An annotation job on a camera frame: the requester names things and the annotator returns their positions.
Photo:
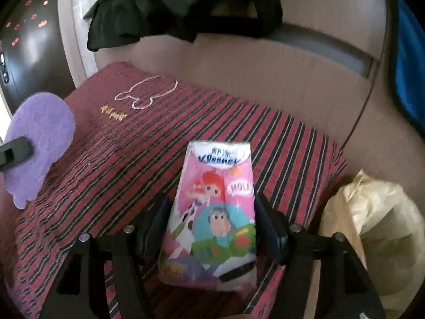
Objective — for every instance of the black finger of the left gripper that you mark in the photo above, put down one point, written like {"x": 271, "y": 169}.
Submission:
{"x": 14, "y": 153}

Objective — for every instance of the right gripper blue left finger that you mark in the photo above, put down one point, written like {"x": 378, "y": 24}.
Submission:
{"x": 153, "y": 228}

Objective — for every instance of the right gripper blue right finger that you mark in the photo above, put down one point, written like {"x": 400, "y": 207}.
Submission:
{"x": 271, "y": 230}

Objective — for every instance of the purple felt coaster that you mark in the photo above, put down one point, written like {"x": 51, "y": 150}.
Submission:
{"x": 48, "y": 122}

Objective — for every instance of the pink Kleenex tissue pack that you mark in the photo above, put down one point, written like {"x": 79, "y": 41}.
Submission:
{"x": 210, "y": 239}

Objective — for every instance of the trash bin with yellow bag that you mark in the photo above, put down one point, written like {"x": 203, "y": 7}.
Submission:
{"x": 386, "y": 230}

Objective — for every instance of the black refrigerator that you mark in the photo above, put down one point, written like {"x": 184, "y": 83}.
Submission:
{"x": 32, "y": 53}

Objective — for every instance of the red plaid tablecloth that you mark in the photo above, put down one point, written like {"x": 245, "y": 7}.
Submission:
{"x": 132, "y": 130}

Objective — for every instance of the blue towel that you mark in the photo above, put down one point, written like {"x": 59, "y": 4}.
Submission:
{"x": 406, "y": 66}

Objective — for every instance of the black cloth hanging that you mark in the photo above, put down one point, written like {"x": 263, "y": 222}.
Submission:
{"x": 115, "y": 23}

